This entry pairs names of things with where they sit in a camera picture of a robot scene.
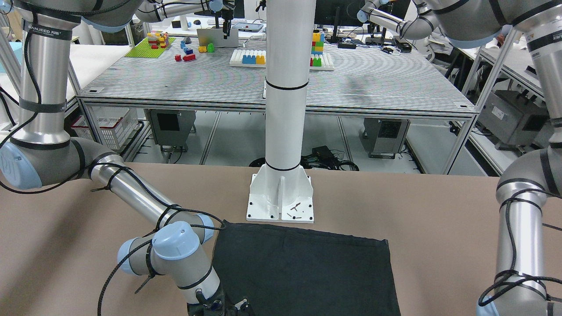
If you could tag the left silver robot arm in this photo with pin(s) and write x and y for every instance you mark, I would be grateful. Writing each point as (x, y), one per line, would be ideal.
(519, 287)

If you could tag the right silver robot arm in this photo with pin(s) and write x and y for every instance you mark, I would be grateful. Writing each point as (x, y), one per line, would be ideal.
(39, 155)

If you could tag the grey control box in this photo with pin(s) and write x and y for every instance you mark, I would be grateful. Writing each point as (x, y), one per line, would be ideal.
(171, 128)

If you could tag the white plastic basket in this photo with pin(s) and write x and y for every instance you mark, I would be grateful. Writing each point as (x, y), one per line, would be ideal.
(116, 125)

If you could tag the white block tray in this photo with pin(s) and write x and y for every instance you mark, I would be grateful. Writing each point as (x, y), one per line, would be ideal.
(248, 58)

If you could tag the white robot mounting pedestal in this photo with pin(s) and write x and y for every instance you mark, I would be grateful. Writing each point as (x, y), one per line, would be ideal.
(281, 191)

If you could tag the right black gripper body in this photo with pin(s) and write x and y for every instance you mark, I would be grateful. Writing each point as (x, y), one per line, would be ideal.
(218, 308)

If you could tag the black printed t-shirt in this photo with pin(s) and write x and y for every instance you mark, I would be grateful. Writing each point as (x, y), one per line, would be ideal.
(286, 271)

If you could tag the striped neighbouring work table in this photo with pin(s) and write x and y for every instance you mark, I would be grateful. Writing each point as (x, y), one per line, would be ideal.
(366, 82)

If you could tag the green lego baseplate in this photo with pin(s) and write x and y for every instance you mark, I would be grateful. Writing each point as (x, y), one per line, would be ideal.
(145, 50)

